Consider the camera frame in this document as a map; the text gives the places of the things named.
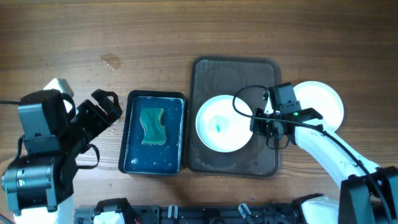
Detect white plate blue stain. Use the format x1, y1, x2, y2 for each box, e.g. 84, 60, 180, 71
195, 95, 252, 153

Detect green yellow sponge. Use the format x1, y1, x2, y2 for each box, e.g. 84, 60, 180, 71
140, 108, 167, 145

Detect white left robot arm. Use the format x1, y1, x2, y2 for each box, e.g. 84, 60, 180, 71
1, 78, 122, 223

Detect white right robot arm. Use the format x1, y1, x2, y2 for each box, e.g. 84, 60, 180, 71
251, 108, 397, 223

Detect black water tray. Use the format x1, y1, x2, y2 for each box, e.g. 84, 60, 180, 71
118, 90, 185, 175

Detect dark brown serving tray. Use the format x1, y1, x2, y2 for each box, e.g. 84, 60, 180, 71
183, 55, 280, 179

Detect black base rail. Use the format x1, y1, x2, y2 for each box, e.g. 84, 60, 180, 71
73, 198, 305, 224

